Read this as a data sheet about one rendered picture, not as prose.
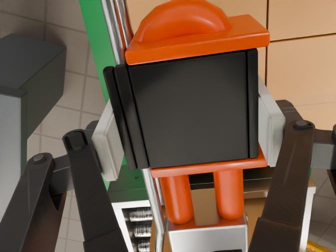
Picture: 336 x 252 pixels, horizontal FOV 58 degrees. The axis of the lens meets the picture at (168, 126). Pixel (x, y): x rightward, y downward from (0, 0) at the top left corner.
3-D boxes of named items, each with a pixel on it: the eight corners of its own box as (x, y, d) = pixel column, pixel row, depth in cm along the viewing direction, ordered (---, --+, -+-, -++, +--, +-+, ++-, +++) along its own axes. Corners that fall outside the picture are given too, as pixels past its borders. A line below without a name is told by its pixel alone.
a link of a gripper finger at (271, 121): (270, 118, 14) (286, 117, 14) (243, 68, 20) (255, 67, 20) (268, 168, 16) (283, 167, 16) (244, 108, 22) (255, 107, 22)
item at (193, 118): (252, 127, 23) (269, 167, 19) (156, 138, 24) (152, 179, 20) (250, 13, 19) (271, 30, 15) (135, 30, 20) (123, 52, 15)
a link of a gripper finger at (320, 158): (295, 149, 13) (368, 143, 13) (267, 100, 18) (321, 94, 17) (293, 176, 14) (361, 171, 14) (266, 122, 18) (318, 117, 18)
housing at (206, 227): (243, 238, 30) (253, 281, 26) (175, 243, 30) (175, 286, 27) (241, 183, 26) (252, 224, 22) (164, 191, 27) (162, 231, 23)
